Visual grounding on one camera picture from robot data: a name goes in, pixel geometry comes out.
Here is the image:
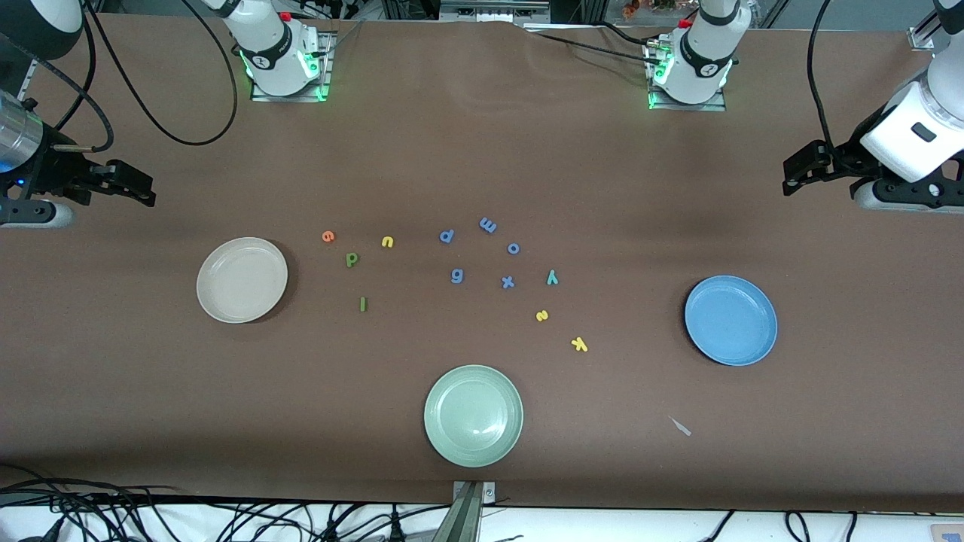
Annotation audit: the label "beige brown round plate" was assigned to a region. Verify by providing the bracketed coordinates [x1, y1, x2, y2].
[197, 237, 288, 324]

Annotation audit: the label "blue round plate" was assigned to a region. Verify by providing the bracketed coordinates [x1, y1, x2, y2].
[685, 275, 778, 367]

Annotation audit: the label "brown table cover sheet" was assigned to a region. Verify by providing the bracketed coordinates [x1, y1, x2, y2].
[0, 14, 964, 513]

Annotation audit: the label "pale green round plate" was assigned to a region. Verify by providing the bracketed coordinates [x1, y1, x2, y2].
[424, 364, 524, 468]

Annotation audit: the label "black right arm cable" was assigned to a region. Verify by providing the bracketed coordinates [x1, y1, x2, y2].
[0, 0, 239, 153]

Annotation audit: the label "aluminium profile rail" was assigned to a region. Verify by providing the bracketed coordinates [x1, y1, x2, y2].
[11, 56, 38, 102]
[908, 0, 946, 52]

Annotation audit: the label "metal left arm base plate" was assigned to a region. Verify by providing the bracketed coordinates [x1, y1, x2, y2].
[648, 41, 728, 112]

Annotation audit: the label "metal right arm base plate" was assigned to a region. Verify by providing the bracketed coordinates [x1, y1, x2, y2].
[251, 30, 332, 102]

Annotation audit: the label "black cable behind base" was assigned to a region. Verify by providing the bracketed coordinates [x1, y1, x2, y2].
[516, 21, 664, 67]

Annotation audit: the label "tangled black cables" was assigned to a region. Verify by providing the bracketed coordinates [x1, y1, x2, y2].
[0, 463, 453, 542]

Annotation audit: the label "dark metal frame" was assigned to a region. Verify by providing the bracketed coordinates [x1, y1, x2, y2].
[380, 0, 596, 23]

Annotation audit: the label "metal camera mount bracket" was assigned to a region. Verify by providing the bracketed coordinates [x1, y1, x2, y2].
[450, 480, 498, 542]

